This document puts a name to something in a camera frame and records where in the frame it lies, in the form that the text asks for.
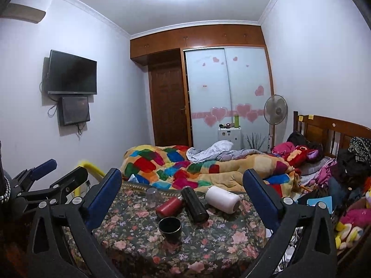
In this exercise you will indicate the black wall television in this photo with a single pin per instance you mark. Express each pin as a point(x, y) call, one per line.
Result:
point(72, 73)

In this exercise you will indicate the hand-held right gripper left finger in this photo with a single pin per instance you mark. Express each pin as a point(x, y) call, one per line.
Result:
point(100, 198)

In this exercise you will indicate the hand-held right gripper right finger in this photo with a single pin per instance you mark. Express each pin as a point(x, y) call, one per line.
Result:
point(259, 197)

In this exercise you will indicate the wooden wardrobe with sliding doors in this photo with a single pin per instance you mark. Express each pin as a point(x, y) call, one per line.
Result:
point(229, 72)

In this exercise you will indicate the black and white patterned cloth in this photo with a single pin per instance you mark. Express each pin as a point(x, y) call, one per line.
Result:
point(360, 147)

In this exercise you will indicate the wooden bed headboard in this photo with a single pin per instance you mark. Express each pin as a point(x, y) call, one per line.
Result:
point(324, 130)

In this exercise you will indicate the red plush toy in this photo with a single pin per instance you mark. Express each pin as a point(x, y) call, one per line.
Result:
point(300, 153)

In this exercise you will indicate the black cup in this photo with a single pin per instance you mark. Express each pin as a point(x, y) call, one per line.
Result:
point(169, 229)

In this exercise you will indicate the small white cabinet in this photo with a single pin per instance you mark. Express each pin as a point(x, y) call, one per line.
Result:
point(229, 139)

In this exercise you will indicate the brown wooden door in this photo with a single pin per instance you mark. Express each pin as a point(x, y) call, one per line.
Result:
point(169, 107)

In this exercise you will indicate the dried twig bundle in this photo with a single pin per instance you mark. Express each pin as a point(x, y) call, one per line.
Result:
point(256, 142)

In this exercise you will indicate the red bottle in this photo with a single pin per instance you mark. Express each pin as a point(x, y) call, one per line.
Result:
point(168, 206)

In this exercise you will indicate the white bottle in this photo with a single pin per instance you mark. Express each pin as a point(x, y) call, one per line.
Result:
point(222, 198)

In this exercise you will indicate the grey striped sheet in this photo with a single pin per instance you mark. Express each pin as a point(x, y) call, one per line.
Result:
point(210, 150)

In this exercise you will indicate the colourful patchwork blanket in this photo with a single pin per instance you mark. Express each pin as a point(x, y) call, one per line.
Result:
point(162, 162)

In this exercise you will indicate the yellow and white plush toy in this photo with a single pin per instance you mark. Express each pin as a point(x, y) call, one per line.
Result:
point(347, 233)

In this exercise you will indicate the black clothes pile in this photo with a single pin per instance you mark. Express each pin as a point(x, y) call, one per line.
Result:
point(352, 165)

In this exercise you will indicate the floral tablecloth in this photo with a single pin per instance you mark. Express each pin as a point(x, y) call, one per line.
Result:
point(139, 237)

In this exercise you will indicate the wall air conditioner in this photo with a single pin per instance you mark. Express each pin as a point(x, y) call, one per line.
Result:
point(24, 13)

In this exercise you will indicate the clear plastic cup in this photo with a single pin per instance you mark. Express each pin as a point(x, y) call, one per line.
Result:
point(152, 195)

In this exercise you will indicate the yellow padded rail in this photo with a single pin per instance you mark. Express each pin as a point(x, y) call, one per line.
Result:
point(91, 170)

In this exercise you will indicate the blue and white packet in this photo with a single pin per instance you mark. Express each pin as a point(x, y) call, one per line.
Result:
point(134, 178)

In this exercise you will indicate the black bag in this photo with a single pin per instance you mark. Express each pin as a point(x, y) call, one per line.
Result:
point(297, 139)

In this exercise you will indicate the pink plush toy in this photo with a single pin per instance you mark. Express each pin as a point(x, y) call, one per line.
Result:
point(356, 217)

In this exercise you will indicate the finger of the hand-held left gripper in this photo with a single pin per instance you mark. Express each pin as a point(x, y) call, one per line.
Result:
point(43, 168)
point(71, 178)

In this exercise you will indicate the small black wall monitor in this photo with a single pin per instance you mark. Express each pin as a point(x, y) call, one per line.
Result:
point(74, 110)

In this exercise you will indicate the standing fan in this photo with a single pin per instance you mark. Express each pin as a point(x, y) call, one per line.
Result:
point(275, 110)

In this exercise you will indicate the green bottle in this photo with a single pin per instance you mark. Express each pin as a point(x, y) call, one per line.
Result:
point(236, 121)

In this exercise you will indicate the black bottle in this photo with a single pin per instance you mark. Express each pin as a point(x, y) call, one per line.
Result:
point(194, 205)

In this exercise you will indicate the blue notebook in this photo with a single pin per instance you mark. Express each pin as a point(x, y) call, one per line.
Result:
point(320, 202)

